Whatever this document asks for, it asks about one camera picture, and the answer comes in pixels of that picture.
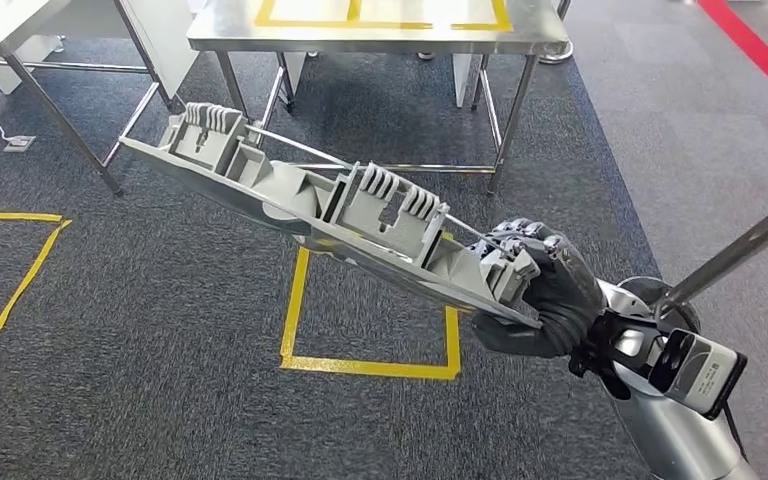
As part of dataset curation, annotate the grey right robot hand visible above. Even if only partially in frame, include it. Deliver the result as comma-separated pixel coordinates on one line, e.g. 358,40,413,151
470,218,607,360

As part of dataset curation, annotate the grey plastic wheel hubcap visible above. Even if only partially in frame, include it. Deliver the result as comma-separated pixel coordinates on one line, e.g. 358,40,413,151
118,101,544,331

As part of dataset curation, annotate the yellow tape on workbench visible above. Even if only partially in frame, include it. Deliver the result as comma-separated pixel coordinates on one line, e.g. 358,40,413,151
253,0,513,32

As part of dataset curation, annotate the steel workbench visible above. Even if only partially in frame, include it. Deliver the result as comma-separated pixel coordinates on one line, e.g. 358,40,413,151
187,0,572,197

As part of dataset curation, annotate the chrome stanchion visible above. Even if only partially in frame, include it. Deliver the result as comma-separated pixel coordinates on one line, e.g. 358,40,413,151
539,0,574,66
615,188,768,333

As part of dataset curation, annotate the yellow floor tape square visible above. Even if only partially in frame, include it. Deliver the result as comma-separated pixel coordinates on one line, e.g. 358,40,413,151
279,231,461,382
0,211,73,339

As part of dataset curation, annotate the red barrier belt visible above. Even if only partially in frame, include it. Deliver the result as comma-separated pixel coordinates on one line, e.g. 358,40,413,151
697,0,768,117

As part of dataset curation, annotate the white board panel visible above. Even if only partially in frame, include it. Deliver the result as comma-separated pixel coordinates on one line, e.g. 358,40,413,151
115,0,200,101

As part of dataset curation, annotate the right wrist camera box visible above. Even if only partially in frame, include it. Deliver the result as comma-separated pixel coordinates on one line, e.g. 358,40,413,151
648,329,750,421

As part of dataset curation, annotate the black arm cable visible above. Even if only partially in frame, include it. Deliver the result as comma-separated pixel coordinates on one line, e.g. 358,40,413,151
721,400,751,463

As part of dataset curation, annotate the steel frame table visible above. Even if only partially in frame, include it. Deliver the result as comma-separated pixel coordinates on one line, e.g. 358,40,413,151
0,0,190,198

